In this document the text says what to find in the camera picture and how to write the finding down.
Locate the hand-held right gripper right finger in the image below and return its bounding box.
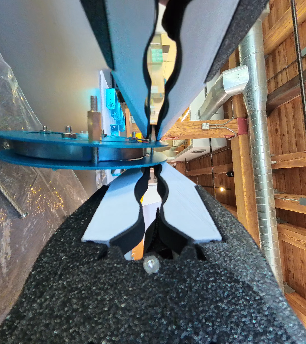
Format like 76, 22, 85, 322
145, 163, 222, 260

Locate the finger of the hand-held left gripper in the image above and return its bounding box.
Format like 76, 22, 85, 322
156, 0, 241, 140
105, 0, 159, 139

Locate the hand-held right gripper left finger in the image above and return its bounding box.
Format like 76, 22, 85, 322
82, 168, 153, 254

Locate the blue round metal turntable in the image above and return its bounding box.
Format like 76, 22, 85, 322
0, 130, 169, 170

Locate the white tray with blue parts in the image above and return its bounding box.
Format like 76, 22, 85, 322
99, 70, 121, 135

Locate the brass standoff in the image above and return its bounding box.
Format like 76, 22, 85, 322
87, 95, 102, 143

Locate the wooden column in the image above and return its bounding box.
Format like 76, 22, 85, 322
164, 118, 249, 140

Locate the long metal screw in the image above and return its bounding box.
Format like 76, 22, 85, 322
0, 177, 28, 219

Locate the large clear plastic bag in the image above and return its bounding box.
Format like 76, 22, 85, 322
0, 13, 89, 328

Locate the blue metal bracket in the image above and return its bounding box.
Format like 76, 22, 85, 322
111, 103, 126, 132
105, 89, 119, 111

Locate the silver spiral air duct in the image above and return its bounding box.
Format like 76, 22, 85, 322
198, 11, 285, 293

